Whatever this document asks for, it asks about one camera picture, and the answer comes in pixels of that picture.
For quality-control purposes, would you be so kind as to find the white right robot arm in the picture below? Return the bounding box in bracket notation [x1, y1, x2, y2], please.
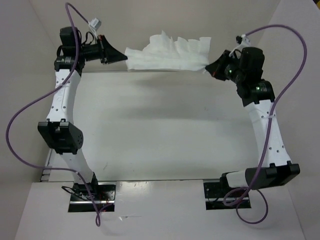
[213, 47, 300, 197]

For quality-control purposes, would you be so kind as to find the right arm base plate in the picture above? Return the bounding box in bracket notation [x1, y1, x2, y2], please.
[203, 180, 251, 211]

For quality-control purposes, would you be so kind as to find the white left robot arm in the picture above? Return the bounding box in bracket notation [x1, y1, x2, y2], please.
[37, 26, 211, 200]

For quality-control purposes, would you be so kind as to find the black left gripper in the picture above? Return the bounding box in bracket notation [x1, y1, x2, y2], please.
[78, 37, 127, 67]

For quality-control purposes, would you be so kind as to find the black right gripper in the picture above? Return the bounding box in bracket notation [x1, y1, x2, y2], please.
[206, 50, 244, 83]

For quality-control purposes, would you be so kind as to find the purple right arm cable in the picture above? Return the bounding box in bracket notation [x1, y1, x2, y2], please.
[222, 24, 308, 225]

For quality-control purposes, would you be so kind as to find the white pleated skirt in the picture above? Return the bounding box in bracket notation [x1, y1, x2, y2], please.
[124, 31, 212, 72]

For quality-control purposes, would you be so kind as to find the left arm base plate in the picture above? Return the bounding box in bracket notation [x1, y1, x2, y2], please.
[61, 182, 116, 213]

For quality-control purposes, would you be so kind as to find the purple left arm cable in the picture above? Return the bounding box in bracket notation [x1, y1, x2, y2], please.
[5, 2, 116, 228]

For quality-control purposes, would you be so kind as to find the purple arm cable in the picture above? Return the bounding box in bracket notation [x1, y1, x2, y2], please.
[5, 2, 116, 228]
[222, 24, 308, 225]

